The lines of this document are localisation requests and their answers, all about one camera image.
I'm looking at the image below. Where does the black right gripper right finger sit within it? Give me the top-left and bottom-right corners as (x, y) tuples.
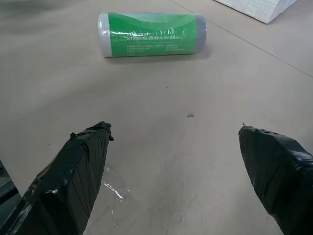
(238, 122), (313, 235)

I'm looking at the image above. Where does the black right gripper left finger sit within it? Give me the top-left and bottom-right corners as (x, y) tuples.
(0, 120), (115, 235)

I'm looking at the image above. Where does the green labelled bag roll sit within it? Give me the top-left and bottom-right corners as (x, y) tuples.
(97, 11), (209, 58)

